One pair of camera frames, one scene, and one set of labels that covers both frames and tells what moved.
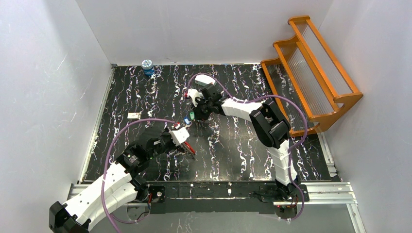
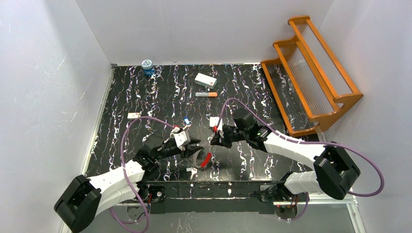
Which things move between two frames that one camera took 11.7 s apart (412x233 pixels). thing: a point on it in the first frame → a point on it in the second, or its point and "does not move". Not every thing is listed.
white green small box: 205,79 does not move
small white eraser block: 134,115 does not move
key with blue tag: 187,122 does not move
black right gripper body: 199,111 → 220,137
